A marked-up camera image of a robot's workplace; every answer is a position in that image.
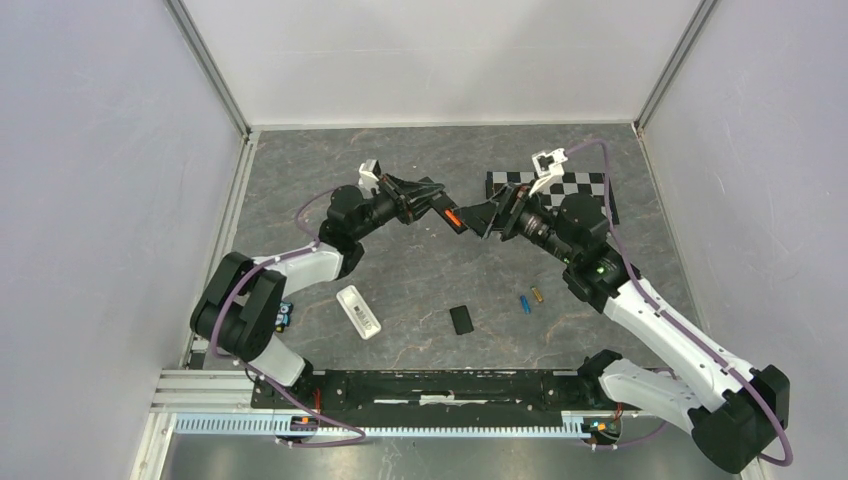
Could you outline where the black white chessboard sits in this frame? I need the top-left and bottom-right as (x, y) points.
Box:
(484, 171), (607, 230)

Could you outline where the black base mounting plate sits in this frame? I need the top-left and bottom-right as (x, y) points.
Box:
(290, 369), (621, 428)

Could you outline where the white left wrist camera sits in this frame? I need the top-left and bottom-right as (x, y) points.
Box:
(358, 159), (381, 192)

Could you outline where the white slotted cable duct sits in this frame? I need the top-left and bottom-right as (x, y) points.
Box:
(173, 412), (611, 440)

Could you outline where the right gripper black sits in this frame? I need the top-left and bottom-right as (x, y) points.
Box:
(453, 180), (577, 265)

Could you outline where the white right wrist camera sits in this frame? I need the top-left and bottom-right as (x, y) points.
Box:
(529, 148), (568, 196)

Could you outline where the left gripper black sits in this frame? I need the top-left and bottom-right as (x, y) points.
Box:
(352, 172), (446, 241)

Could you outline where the white remote control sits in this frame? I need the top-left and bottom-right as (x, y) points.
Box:
(336, 285), (382, 340)

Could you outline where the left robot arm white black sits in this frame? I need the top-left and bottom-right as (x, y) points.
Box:
(189, 174), (444, 408)

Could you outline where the orange battery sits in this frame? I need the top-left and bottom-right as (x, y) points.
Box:
(444, 209), (463, 228)

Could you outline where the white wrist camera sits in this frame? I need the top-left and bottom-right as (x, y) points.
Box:
(358, 159), (381, 192)
(529, 148), (568, 196)

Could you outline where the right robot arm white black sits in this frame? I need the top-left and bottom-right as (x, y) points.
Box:
(451, 184), (794, 474)

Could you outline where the blue battery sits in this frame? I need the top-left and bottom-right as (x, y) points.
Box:
(519, 295), (532, 314)

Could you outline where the black battery cover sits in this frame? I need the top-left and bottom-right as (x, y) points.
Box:
(449, 305), (474, 336)

